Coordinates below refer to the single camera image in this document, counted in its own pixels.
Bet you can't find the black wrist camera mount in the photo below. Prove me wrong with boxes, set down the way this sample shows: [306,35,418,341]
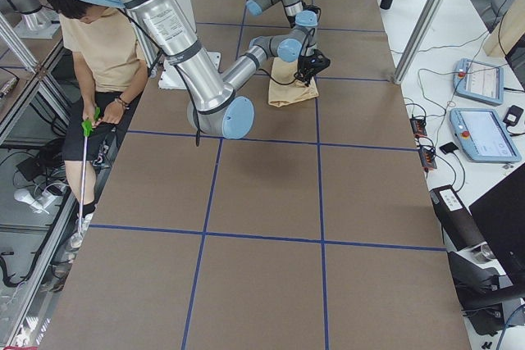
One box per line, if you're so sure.
[304,49,331,78]

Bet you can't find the orange terminal box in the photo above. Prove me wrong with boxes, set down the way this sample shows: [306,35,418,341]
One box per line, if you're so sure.
[418,145,437,172]
[409,116,427,139]

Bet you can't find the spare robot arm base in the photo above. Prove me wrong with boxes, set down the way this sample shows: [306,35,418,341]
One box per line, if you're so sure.
[7,0,60,39]

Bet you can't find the near blue teach pendant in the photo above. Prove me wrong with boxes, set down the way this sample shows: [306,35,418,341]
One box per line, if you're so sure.
[449,108,522,163]

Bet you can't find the far blue teach pendant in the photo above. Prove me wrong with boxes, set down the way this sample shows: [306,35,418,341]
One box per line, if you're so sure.
[453,58,504,106]

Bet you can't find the green handled grabber stick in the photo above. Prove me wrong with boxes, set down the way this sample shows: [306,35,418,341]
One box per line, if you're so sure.
[73,106,101,241]

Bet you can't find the black monitor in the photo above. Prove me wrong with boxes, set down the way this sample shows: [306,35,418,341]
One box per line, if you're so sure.
[469,166,524,284]

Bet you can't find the aluminium frame post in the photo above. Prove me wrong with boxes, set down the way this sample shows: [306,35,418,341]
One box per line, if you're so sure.
[392,0,444,84]

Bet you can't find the person in beige shirt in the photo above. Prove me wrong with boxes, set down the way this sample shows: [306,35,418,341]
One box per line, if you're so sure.
[47,0,148,230]

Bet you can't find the beige long-sleeve printed shirt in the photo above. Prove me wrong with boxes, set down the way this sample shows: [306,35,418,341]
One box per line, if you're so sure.
[267,57,318,107]

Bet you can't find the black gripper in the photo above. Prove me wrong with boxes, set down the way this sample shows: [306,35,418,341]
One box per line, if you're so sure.
[295,54,324,83]

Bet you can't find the far orange terminal box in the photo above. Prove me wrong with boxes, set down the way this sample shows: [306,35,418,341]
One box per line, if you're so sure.
[409,116,427,139]

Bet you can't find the blue teach pendant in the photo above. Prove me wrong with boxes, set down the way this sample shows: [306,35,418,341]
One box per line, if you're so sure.
[453,58,504,106]
[449,108,522,163]

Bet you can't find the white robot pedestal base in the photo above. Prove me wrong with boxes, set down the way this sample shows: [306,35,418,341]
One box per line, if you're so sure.
[159,0,221,93]

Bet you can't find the near orange terminal box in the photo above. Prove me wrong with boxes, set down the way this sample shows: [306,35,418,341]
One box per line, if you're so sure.
[418,145,437,172]

